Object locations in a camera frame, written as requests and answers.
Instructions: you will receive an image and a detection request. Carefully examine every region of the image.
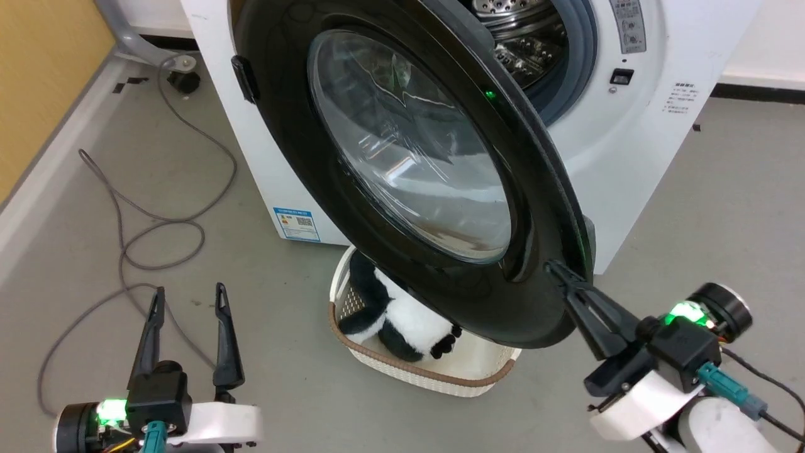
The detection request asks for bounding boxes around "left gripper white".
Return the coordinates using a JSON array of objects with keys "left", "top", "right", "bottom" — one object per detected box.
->
[{"left": 53, "top": 282, "right": 264, "bottom": 453}]

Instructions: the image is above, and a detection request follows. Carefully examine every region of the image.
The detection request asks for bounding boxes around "blue energy label sticker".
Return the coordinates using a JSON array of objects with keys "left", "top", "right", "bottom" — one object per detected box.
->
[{"left": 274, "top": 206, "right": 321, "bottom": 243}]

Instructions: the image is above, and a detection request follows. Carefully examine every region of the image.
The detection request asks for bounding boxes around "grey instruction label sticker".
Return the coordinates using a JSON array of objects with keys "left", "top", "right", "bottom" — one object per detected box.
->
[{"left": 609, "top": 0, "right": 648, "bottom": 55}]

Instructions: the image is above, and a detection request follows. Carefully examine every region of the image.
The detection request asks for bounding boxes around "black white panda plush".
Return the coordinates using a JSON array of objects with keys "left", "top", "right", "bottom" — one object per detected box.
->
[{"left": 338, "top": 250, "right": 464, "bottom": 364}]

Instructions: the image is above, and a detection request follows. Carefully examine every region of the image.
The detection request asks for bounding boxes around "teal cable connector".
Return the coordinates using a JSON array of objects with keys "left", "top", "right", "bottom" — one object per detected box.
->
[
  {"left": 140, "top": 420, "right": 169, "bottom": 453},
  {"left": 697, "top": 362, "right": 769, "bottom": 421}
]

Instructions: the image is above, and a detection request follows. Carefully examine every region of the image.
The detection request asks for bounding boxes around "steel washer drum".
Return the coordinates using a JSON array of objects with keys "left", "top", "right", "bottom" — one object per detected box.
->
[{"left": 459, "top": 0, "right": 565, "bottom": 90}]

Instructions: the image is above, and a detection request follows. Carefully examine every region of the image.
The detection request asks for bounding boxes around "black round glass washer door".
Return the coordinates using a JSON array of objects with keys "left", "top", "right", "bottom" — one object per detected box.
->
[{"left": 230, "top": 0, "right": 596, "bottom": 350}]

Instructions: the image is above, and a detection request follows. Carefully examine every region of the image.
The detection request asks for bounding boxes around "black door latch hook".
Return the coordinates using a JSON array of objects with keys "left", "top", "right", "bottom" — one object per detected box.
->
[{"left": 230, "top": 55, "right": 260, "bottom": 105}]

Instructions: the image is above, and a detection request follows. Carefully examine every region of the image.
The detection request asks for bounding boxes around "grey rubber door gasket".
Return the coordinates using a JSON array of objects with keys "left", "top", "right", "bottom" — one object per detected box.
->
[{"left": 525, "top": 0, "right": 599, "bottom": 126}]

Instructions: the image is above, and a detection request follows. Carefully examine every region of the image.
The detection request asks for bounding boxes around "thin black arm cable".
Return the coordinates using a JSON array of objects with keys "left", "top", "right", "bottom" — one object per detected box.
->
[{"left": 719, "top": 345, "right": 805, "bottom": 444}]

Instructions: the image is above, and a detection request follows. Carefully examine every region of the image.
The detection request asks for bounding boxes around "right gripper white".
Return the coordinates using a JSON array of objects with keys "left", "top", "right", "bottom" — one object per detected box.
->
[{"left": 544, "top": 260, "right": 753, "bottom": 442}]

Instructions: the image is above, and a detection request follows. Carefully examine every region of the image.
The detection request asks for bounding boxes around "white front-load washing machine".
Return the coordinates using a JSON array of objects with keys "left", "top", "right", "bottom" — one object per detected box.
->
[{"left": 179, "top": 0, "right": 765, "bottom": 275}]

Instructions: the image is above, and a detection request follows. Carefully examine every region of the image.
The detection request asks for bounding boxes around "grey metal stand leg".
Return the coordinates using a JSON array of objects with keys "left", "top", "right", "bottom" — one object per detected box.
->
[{"left": 94, "top": 0, "right": 197, "bottom": 70}]

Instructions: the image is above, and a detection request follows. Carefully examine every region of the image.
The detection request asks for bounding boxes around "grey power cable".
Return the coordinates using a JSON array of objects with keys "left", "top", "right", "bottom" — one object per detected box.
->
[{"left": 36, "top": 53, "right": 238, "bottom": 417}]

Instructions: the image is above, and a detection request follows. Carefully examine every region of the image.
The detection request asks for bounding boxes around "black caster wheel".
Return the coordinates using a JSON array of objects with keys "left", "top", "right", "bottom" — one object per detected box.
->
[{"left": 167, "top": 70, "right": 202, "bottom": 96}]

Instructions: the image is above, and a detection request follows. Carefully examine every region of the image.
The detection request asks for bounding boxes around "white woven laundry basket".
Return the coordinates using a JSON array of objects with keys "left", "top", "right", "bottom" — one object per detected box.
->
[{"left": 328, "top": 245, "right": 523, "bottom": 398}]

